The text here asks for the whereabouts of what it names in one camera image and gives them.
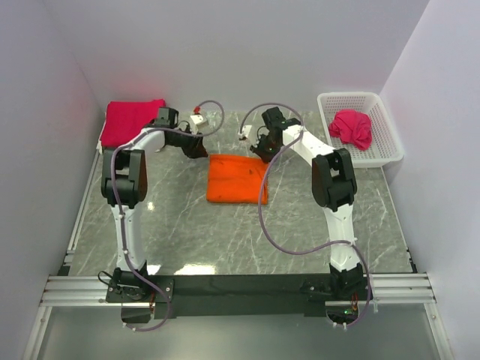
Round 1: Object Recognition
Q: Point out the orange t shirt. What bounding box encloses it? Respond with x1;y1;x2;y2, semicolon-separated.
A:
206;154;268;205

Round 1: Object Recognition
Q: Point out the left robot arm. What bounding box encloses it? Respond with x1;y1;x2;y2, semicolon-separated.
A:
100;107;209;300

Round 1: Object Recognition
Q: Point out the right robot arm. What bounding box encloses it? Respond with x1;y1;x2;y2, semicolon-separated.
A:
250;106;367;298

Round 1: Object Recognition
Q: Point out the folded crimson t shirt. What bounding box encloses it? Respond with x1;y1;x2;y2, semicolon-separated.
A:
100;99;166;148

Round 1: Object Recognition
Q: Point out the crumpled crimson t shirt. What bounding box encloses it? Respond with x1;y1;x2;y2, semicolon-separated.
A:
328;109;373;151

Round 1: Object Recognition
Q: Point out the white plastic basket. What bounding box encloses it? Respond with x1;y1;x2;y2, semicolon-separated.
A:
317;91;404;168

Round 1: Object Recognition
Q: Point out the black base beam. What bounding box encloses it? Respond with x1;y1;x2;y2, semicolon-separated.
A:
106;274;372;319

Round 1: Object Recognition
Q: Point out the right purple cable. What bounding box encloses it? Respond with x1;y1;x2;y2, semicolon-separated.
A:
238;103;373;329

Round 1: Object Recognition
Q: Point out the purple cable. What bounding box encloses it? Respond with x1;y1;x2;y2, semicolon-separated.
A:
238;103;373;329
111;99;225;332

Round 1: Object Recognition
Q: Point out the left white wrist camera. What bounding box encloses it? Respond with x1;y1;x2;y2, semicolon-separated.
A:
188;114;209;134

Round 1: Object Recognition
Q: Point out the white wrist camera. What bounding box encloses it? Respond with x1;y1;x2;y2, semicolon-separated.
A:
188;114;209;134
238;125;252;141

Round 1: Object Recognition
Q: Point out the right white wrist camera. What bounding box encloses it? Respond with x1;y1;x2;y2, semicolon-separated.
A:
238;125;252;141

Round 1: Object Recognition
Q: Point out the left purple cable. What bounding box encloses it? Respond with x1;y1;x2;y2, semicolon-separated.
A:
111;99;225;332

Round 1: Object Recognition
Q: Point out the aluminium rail frame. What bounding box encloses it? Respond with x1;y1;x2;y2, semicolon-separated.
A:
22;239;455;360

